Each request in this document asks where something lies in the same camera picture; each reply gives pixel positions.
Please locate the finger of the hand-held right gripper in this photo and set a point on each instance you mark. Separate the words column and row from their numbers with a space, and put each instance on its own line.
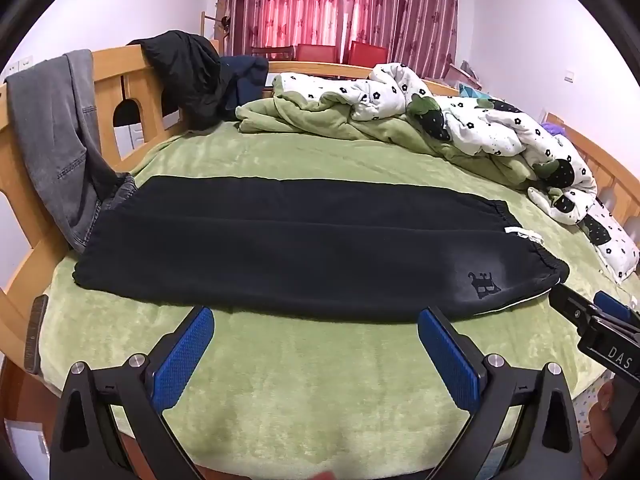
column 567, row 305
column 611, row 305

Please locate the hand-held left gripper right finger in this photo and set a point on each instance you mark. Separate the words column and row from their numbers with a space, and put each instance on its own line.
column 450, row 360

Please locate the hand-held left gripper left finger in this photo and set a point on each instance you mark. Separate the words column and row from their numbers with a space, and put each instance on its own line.
column 182, row 360

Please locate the black pants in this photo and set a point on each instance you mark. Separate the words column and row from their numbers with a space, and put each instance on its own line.
column 300, row 245

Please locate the person's right hand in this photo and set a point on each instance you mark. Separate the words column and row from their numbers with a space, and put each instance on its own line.
column 600, row 430

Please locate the floral white pillow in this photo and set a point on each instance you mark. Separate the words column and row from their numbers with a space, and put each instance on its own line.
column 612, row 240

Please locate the green fleece blanket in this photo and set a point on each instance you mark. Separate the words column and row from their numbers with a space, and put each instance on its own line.
column 310, row 375

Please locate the purple item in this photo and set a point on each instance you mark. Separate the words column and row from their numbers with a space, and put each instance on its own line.
column 552, row 129

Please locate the floral white green quilt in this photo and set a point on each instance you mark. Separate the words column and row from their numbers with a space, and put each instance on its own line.
column 475, row 125

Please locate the teal item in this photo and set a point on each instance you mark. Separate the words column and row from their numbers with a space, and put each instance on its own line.
column 470, row 91

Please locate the grey jeans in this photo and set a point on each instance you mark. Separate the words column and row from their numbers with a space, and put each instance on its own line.
column 55, row 125

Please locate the black jacket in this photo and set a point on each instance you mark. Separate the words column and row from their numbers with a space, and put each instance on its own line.
column 190, row 75

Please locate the navy garment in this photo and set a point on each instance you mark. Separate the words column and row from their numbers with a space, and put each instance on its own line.
column 250, row 80

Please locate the red chair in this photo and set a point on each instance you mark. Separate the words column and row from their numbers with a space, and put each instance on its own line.
column 367, row 53
column 320, row 52

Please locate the wooden coat rack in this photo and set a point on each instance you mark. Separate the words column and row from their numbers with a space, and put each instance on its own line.
column 220, row 30

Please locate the red floral curtain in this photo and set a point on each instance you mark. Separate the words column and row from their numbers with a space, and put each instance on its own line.
column 310, row 5

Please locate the wooden bed frame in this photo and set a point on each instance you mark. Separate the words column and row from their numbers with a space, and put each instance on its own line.
column 107, row 67

